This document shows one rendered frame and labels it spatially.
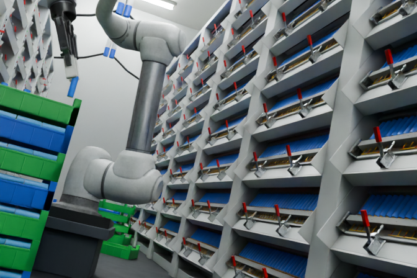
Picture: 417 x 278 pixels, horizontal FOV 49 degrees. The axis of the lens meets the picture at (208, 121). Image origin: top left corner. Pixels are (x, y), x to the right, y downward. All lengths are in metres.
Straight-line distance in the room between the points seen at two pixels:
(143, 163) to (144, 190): 0.11
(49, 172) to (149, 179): 0.59
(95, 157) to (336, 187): 1.04
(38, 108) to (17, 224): 0.31
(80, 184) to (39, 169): 0.60
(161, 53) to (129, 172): 0.49
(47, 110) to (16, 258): 0.40
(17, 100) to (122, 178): 0.66
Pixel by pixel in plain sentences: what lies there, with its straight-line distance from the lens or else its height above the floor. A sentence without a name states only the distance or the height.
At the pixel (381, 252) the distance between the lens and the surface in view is 1.07.
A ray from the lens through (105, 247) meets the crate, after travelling 2.92.
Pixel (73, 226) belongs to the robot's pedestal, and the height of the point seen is 0.19.
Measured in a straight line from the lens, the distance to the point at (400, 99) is 1.16.
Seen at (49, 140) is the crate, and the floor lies 0.42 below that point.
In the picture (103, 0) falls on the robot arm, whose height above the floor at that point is 0.98.
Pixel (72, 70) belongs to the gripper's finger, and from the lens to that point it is 1.40.
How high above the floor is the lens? 0.30
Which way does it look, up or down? 12 degrees up
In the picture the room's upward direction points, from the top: 13 degrees clockwise
